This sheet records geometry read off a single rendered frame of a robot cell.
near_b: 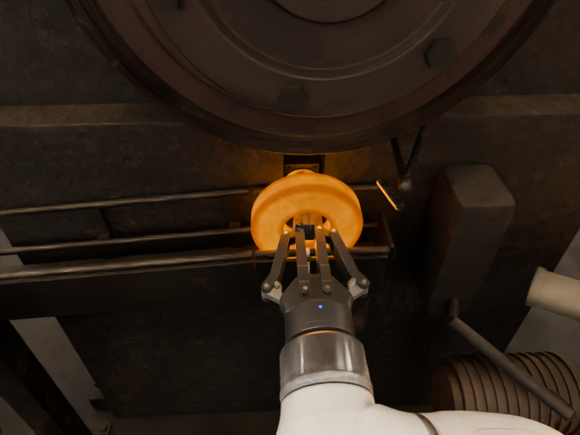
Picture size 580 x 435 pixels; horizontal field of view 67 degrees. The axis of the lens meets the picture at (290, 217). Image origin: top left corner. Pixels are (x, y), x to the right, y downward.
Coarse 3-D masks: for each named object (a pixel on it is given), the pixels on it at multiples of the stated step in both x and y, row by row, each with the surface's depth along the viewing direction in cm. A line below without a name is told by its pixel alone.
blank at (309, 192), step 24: (264, 192) 59; (288, 192) 56; (312, 192) 56; (336, 192) 56; (264, 216) 59; (288, 216) 59; (336, 216) 59; (360, 216) 59; (264, 240) 62; (312, 240) 64
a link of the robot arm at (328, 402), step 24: (312, 384) 39; (336, 384) 39; (288, 408) 39; (312, 408) 37; (336, 408) 37; (360, 408) 38; (384, 408) 39; (288, 432) 37; (312, 432) 36; (336, 432) 35; (360, 432) 36; (384, 432) 36; (408, 432) 37; (432, 432) 38
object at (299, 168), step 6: (288, 156) 69; (294, 156) 69; (300, 156) 69; (306, 156) 69; (312, 156) 69; (318, 156) 70; (288, 162) 68; (294, 162) 68; (300, 162) 68; (306, 162) 68; (312, 162) 68; (318, 162) 68; (288, 168) 68; (294, 168) 68; (300, 168) 68; (306, 168) 68; (312, 168) 68; (318, 168) 68; (288, 174) 69
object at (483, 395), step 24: (456, 360) 71; (480, 360) 71; (528, 360) 71; (552, 360) 70; (432, 384) 76; (456, 384) 68; (480, 384) 67; (504, 384) 67; (552, 384) 67; (576, 384) 67; (456, 408) 67; (480, 408) 65; (504, 408) 66; (528, 408) 66; (576, 408) 66; (576, 432) 67
